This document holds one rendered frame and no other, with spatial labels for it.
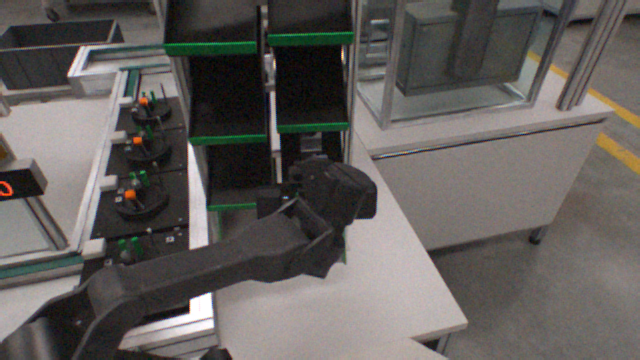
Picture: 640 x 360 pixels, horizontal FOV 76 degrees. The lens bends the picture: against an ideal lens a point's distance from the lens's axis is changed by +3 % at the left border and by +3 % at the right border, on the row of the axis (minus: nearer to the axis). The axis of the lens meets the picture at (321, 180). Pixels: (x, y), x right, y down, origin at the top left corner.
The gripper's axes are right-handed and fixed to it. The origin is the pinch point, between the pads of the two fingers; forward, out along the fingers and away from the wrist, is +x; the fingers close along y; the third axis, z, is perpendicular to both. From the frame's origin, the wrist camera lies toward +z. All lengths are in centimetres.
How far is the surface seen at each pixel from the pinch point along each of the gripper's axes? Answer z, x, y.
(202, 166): -3.8, 20.1, 22.5
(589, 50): 6, 92, -111
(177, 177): -22, 54, 38
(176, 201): -24, 43, 36
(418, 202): -57, 93, -52
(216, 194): -7.4, 13.8, 19.1
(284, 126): 8.3, 8.3, 4.6
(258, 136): 7.5, 5.8, 9.1
